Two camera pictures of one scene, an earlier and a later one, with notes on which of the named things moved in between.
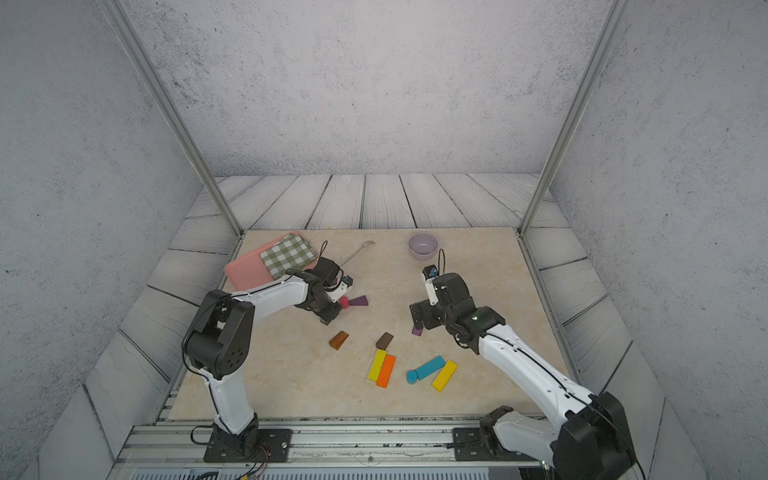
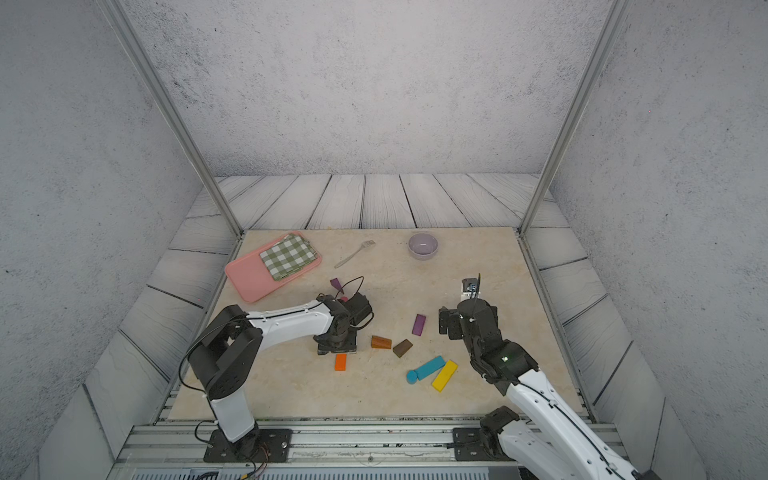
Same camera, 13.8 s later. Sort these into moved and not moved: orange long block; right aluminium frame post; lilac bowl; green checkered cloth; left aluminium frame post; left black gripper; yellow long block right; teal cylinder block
Moved: left black gripper; orange long block
Not moved: right aluminium frame post; green checkered cloth; lilac bowl; yellow long block right; teal cylinder block; left aluminium frame post
